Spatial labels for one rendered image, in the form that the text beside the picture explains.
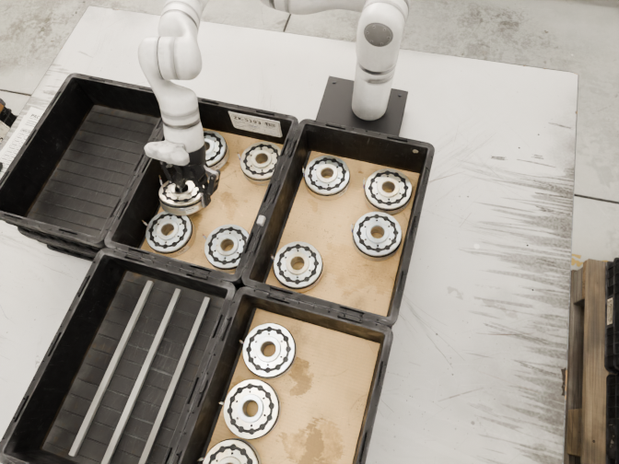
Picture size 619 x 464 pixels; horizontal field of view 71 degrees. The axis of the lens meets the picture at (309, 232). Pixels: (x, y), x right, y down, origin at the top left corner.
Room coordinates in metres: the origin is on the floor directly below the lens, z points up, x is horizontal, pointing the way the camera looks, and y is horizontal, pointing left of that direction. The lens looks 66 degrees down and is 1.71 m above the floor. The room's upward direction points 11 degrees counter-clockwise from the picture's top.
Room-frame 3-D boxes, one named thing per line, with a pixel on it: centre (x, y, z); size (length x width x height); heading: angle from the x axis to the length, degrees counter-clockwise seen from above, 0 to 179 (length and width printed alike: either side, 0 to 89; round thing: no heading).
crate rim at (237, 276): (0.51, 0.20, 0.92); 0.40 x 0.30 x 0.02; 154
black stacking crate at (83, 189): (0.64, 0.46, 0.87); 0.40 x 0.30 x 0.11; 154
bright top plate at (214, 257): (0.38, 0.18, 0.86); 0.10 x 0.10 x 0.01
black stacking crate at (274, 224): (0.38, -0.07, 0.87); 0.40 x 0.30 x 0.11; 154
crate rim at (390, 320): (0.38, -0.07, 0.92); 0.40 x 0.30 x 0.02; 154
